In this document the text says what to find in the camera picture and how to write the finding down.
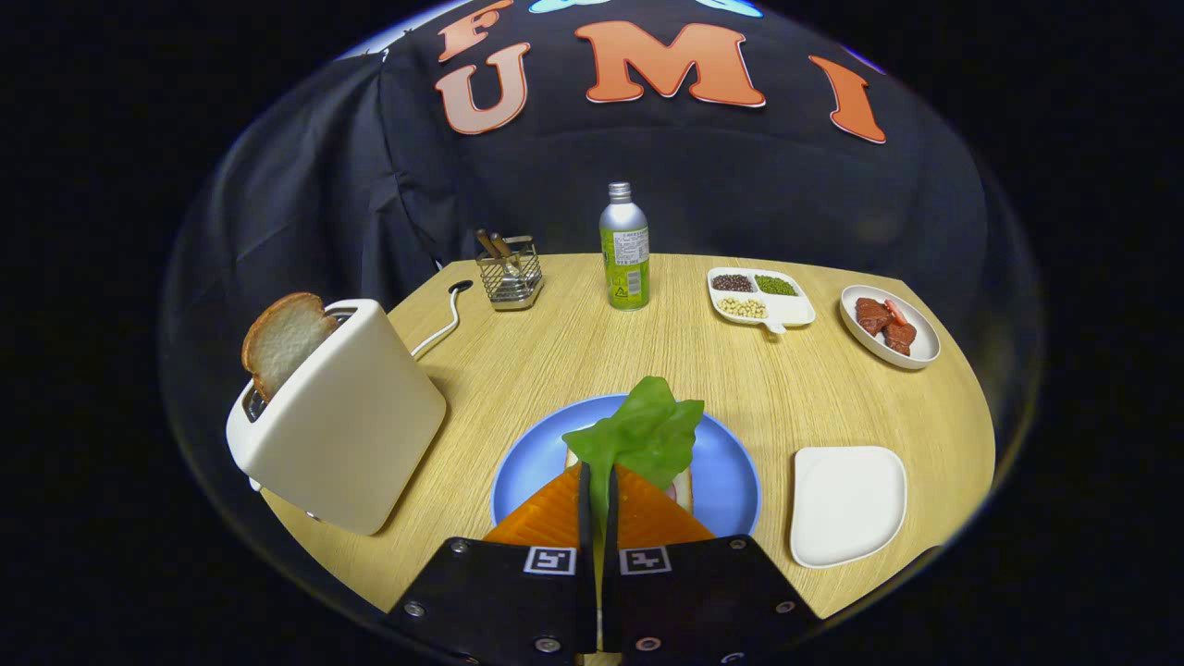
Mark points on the blue round plate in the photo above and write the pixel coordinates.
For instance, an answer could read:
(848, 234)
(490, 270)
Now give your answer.
(726, 472)

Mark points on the white toaster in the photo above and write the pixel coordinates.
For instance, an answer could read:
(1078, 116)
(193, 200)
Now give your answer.
(351, 416)

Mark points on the pale soybeans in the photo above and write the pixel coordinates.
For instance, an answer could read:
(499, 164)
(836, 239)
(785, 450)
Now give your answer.
(742, 307)

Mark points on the white divided dish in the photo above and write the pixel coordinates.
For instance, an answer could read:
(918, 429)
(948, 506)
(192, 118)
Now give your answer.
(795, 310)

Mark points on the white sandwich bread slice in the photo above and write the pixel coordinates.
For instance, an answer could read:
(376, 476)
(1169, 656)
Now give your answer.
(684, 490)

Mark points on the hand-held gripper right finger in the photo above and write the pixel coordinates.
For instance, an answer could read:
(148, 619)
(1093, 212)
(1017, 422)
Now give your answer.
(610, 527)

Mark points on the red meat pieces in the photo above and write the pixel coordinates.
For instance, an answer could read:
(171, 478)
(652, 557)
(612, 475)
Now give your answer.
(874, 316)

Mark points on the silver bottle with green label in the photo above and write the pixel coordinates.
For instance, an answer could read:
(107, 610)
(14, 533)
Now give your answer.
(624, 259)

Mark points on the green beans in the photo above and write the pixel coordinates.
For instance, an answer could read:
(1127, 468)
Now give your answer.
(775, 285)

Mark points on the dark brown beans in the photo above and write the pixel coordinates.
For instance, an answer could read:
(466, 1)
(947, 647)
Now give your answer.
(732, 283)

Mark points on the white square plate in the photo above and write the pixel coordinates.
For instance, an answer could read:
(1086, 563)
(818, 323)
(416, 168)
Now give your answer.
(846, 504)

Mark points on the white round plate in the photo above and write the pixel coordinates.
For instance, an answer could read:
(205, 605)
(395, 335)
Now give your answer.
(920, 347)

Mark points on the green lettuce leaf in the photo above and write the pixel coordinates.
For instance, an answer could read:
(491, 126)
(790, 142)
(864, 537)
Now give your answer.
(647, 430)

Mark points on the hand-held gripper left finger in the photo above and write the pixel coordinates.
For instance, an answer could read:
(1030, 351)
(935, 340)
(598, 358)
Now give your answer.
(585, 518)

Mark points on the toasted bread slice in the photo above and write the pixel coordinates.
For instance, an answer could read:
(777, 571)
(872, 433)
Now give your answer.
(282, 342)

